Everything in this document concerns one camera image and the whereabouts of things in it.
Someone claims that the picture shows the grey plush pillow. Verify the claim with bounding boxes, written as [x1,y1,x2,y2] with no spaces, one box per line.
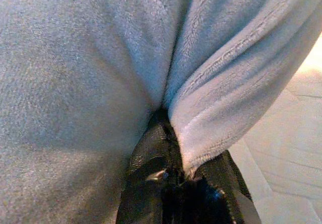
[0,0,322,224]

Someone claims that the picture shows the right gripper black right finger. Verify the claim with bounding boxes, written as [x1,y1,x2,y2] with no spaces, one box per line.
[186,148,263,224]

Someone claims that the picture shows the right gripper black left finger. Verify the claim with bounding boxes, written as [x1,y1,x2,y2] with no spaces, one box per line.
[116,109,186,224]

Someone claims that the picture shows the white quilted mattress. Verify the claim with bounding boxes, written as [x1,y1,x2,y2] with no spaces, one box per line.
[226,30,322,224]

